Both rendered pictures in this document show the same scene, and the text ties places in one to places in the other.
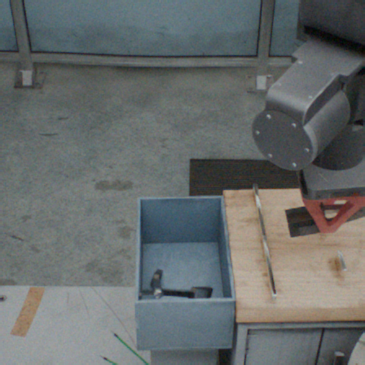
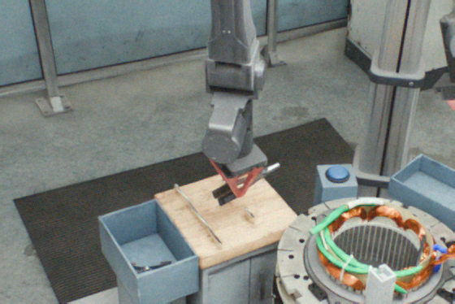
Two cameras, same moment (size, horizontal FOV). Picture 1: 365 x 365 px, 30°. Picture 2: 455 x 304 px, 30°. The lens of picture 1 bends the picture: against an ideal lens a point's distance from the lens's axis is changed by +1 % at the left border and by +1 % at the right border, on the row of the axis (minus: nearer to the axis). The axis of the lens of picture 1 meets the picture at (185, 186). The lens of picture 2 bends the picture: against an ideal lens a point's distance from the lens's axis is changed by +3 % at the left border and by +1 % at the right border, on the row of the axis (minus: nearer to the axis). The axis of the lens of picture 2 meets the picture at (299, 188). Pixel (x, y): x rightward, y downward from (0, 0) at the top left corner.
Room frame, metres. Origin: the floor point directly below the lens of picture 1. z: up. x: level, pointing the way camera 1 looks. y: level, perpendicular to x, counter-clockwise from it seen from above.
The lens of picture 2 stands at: (-0.47, 0.34, 2.05)
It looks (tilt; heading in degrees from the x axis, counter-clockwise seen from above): 39 degrees down; 328
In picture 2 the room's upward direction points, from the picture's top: 5 degrees clockwise
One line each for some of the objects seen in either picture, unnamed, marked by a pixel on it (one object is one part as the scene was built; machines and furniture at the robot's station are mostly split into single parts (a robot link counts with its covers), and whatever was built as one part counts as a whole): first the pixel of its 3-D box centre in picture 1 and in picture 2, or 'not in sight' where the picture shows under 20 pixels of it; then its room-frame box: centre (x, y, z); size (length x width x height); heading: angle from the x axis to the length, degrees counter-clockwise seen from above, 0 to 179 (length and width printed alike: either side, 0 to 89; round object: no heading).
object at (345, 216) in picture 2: not in sight; (351, 218); (0.39, -0.30, 1.12); 0.06 x 0.02 x 0.04; 96
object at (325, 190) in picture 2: not in sight; (331, 223); (0.59, -0.40, 0.91); 0.07 x 0.07 x 0.25; 69
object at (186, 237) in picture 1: (182, 322); (151, 294); (0.55, 0.00, 0.92); 0.17 x 0.11 x 0.28; 2
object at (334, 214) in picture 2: not in sight; (341, 214); (0.38, -0.27, 1.15); 0.15 x 0.04 x 0.02; 96
